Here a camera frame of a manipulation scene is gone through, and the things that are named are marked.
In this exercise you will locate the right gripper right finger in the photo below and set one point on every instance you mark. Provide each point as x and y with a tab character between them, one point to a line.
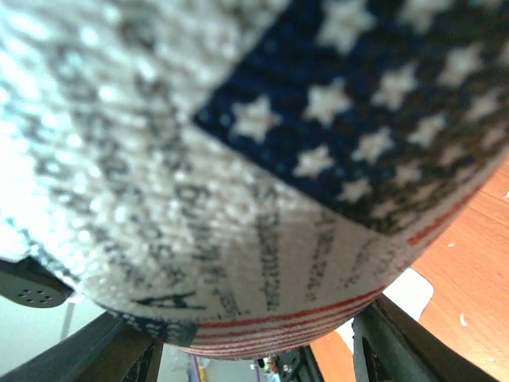
387	337

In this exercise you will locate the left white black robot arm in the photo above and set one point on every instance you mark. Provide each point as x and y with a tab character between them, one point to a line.
27	283

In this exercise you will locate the flag newsprint glasses case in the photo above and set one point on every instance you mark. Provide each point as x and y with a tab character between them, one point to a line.
239	178

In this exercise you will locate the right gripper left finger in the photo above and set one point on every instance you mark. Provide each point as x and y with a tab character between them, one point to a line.
105	350

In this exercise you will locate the light blue cleaning cloth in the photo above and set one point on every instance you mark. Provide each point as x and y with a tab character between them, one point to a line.
411	292

